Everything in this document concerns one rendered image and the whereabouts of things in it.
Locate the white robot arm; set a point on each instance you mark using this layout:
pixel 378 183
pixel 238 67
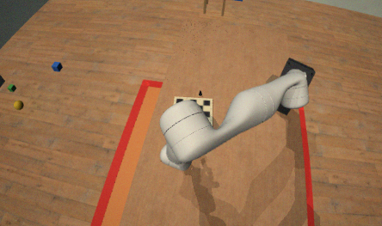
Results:
pixel 190 135

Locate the black and cream chessboard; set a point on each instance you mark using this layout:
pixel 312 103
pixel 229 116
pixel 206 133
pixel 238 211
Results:
pixel 205 104

